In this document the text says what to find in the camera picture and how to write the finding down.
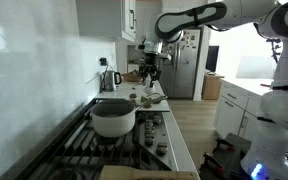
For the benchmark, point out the wooden side cabinet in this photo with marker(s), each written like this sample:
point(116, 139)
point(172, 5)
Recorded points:
point(211, 86)

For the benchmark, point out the white cooking pot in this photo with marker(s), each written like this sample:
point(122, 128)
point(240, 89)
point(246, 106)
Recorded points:
point(112, 119)

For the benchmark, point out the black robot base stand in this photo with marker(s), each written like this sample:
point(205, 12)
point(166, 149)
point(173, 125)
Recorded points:
point(235, 158)

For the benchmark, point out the green vegetable pieces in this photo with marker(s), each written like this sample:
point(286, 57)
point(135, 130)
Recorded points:
point(144, 99)

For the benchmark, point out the small white cup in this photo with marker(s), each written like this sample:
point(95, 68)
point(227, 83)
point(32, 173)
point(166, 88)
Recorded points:
point(148, 89)

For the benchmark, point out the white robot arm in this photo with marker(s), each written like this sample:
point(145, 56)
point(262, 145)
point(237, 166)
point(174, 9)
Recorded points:
point(270, 19)

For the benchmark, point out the stainless steel refrigerator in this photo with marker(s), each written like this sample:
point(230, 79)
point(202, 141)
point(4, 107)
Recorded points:
point(178, 75)

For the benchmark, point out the wooden spatula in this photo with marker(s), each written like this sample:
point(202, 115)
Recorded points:
point(129, 173)

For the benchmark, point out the white cutting board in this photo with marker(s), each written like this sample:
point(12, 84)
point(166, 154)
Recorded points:
point(153, 105)

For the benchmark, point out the wicker basket with handle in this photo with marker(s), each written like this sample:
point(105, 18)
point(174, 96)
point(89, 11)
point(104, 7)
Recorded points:
point(132, 76)

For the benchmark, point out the steel electric kettle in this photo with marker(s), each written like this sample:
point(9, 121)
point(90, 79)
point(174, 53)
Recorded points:
point(111, 80)

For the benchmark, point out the black gas stovetop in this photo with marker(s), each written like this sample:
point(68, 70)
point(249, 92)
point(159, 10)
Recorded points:
point(83, 153)

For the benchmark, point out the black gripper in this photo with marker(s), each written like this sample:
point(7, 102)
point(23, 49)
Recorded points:
point(150, 67)

